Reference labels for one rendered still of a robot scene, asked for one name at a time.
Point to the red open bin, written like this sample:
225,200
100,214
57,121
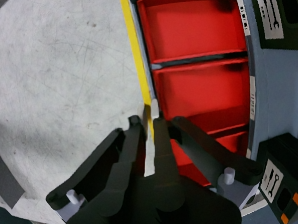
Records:
215,98
237,144
183,27

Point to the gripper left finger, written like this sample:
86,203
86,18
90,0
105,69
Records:
91,176

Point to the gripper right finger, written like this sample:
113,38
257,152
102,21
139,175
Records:
238,177

